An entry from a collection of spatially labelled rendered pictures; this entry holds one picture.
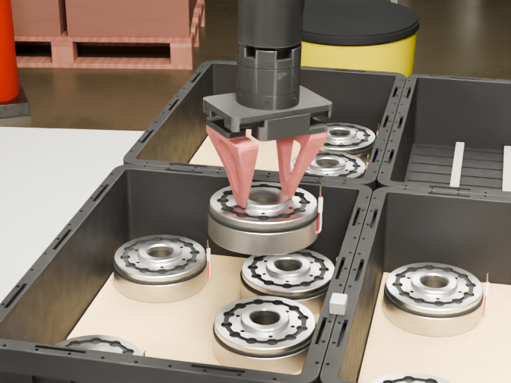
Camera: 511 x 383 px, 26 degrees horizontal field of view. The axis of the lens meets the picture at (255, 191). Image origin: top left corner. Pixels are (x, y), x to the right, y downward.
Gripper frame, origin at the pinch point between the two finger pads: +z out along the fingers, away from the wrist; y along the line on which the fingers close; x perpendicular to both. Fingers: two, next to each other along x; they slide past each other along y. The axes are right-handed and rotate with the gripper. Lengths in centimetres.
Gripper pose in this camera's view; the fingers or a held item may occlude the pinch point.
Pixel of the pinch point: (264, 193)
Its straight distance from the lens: 103.4
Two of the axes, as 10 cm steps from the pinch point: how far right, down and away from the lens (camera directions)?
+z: -0.3, 9.2, 3.9
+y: -8.8, 1.6, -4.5
